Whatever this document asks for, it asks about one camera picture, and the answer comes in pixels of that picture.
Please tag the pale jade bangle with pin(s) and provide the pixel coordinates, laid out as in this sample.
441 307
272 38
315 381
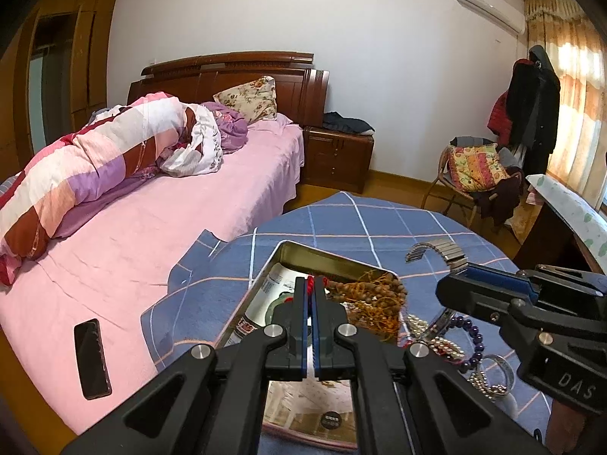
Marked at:
508 372

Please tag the patterned yellow curtain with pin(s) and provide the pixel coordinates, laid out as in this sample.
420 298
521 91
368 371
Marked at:
578 85

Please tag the metal tin box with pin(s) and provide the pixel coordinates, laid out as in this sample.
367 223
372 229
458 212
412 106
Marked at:
289 253

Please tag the metal watch band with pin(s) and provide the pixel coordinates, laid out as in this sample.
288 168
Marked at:
448 251

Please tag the colourful patterned cushion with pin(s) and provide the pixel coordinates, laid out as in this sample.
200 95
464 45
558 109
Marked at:
476 168

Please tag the pink patchwork quilt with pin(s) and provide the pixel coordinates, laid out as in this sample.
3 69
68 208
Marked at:
95 151

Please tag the dark hanging coats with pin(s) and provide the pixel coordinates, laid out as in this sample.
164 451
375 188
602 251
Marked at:
536 99

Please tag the floral pillow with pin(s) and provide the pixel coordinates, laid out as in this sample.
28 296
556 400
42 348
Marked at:
251 97

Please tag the dark wooden desk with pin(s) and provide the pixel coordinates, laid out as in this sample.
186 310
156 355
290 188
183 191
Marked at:
545 237

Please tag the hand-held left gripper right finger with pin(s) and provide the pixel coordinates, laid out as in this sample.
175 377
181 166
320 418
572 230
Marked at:
320 327

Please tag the wooden wardrobe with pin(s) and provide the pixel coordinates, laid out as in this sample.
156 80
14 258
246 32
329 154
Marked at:
95 57

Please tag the glossy pink-edged card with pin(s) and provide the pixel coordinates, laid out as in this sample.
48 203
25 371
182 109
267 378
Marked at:
308 407

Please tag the blue checked tablecloth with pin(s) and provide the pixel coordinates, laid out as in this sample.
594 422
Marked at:
355 218

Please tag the wooden headboard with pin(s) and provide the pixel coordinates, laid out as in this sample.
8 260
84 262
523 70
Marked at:
294 85

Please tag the dark folded clothes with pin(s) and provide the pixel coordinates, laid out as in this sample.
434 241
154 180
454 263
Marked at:
346 122

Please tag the dark garment on chair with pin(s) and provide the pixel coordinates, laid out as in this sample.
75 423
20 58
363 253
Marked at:
502 199

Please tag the white air conditioner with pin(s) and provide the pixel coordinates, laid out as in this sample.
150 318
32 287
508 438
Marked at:
491 7

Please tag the purple cloth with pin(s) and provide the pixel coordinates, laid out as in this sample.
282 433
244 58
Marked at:
232 125

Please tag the wooden chair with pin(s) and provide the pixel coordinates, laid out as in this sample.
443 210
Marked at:
434 189

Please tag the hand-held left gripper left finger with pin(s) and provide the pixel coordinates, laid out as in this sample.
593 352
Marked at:
299 322

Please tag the wooden nightstand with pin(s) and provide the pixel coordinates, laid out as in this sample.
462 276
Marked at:
336 159

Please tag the red hanging jacket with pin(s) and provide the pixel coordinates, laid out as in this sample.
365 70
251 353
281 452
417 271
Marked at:
500 118

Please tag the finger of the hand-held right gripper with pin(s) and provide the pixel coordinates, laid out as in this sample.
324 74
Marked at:
474 298
498 278

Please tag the white green patterned cover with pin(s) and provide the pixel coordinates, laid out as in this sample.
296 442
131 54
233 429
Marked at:
564 204

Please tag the black smartphone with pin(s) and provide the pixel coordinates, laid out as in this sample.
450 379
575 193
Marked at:
92 360

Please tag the white paper booklet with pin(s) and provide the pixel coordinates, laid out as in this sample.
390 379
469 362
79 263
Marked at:
272 279

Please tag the bed with pink sheet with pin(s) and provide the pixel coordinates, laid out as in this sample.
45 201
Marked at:
166 227

